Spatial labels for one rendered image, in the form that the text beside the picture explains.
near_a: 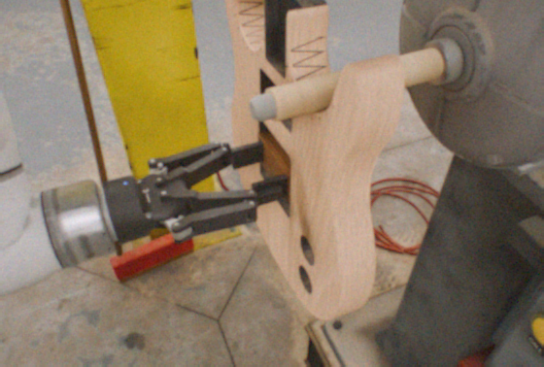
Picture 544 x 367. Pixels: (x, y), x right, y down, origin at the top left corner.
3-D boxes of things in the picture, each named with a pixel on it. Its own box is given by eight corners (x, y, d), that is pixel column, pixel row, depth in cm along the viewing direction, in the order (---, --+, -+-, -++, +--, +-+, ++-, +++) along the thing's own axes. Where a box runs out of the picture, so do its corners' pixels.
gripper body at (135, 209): (110, 213, 59) (182, 192, 62) (121, 261, 53) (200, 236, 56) (95, 167, 55) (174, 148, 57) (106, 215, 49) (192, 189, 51)
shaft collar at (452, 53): (439, 29, 49) (469, 49, 46) (429, 69, 52) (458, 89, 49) (423, 33, 48) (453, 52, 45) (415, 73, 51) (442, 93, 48)
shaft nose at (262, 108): (265, 87, 43) (276, 101, 42) (266, 109, 45) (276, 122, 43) (246, 92, 43) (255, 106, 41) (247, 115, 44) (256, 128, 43)
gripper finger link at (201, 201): (159, 187, 54) (157, 196, 53) (255, 183, 55) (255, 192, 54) (164, 212, 57) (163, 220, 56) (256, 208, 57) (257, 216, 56)
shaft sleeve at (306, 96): (425, 43, 48) (446, 56, 46) (420, 70, 51) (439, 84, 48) (264, 82, 43) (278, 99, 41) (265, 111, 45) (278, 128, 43)
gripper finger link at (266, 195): (239, 195, 55) (248, 212, 53) (279, 183, 57) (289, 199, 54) (240, 204, 56) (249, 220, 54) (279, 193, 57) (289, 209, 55)
